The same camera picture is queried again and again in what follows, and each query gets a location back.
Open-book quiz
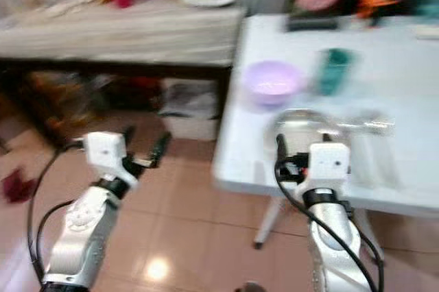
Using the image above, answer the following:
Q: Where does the orange object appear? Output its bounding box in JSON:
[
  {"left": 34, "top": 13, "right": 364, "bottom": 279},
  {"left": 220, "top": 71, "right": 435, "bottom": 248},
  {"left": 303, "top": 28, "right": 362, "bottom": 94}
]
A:
[{"left": 357, "top": 0, "right": 403, "bottom": 20}]

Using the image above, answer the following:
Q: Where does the white storage bin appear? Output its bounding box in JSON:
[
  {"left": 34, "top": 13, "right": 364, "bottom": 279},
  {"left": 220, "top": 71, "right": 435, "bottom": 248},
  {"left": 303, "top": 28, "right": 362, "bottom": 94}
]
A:
[{"left": 158, "top": 78, "right": 220, "bottom": 142}]

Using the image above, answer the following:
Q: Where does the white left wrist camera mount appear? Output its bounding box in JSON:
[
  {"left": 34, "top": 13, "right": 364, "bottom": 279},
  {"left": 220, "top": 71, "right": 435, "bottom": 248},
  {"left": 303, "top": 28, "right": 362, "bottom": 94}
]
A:
[{"left": 82, "top": 132, "right": 128, "bottom": 187}]

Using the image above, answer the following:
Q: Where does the yellow plastic bag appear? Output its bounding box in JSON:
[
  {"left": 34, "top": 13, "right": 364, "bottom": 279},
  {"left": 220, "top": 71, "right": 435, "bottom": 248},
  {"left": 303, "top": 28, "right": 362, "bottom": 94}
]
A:
[{"left": 30, "top": 73, "right": 104, "bottom": 130}]

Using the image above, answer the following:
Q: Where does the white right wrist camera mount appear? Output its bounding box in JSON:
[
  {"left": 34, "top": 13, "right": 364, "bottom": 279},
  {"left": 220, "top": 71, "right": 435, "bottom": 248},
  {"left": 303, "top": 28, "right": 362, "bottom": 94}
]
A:
[{"left": 308, "top": 142, "right": 351, "bottom": 195}]

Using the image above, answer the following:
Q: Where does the black flat object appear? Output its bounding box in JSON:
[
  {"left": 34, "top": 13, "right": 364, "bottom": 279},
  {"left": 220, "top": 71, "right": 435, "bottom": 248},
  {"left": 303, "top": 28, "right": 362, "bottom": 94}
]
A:
[{"left": 287, "top": 11, "right": 341, "bottom": 32}]

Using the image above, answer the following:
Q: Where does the green plastic cup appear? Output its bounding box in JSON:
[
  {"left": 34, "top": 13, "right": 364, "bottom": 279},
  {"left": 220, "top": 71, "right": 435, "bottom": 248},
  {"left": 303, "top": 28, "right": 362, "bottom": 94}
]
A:
[{"left": 314, "top": 48, "right": 355, "bottom": 97}]

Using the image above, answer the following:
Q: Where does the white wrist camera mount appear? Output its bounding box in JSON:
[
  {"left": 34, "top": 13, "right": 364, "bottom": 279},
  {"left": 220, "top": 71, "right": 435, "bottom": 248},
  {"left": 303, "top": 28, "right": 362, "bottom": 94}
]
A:
[
  {"left": 308, "top": 142, "right": 351, "bottom": 195},
  {"left": 82, "top": 132, "right": 128, "bottom": 187}
]

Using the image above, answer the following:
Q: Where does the large purple plastic bowl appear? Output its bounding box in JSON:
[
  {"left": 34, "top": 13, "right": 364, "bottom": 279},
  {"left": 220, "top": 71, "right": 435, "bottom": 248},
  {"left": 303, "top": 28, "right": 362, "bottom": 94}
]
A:
[{"left": 241, "top": 60, "right": 307, "bottom": 109}]

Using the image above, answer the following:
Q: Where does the grey wooden table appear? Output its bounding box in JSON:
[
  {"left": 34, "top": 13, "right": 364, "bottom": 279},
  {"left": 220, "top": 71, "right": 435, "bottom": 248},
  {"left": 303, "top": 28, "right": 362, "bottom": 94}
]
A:
[{"left": 0, "top": 0, "right": 246, "bottom": 152}]

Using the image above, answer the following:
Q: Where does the shiny metal bowl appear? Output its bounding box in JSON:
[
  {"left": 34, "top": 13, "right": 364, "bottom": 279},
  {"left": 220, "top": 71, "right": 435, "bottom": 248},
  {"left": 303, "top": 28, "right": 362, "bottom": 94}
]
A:
[{"left": 272, "top": 108, "right": 396, "bottom": 150}]

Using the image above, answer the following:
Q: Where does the dark red cloth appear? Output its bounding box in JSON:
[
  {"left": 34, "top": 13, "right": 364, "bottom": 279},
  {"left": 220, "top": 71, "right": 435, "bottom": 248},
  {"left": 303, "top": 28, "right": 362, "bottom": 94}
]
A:
[{"left": 1, "top": 167, "right": 38, "bottom": 205}]

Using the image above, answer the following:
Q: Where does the white folding table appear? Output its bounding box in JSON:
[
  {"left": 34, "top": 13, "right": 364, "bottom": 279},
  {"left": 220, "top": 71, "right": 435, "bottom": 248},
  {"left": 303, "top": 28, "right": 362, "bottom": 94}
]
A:
[{"left": 211, "top": 14, "right": 439, "bottom": 250}]

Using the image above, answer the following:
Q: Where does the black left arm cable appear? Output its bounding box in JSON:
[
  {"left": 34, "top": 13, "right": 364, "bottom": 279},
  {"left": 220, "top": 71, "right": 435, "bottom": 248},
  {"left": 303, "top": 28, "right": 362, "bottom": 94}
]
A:
[{"left": 25, "top": 141, "right": 87, "bottom": 287}]

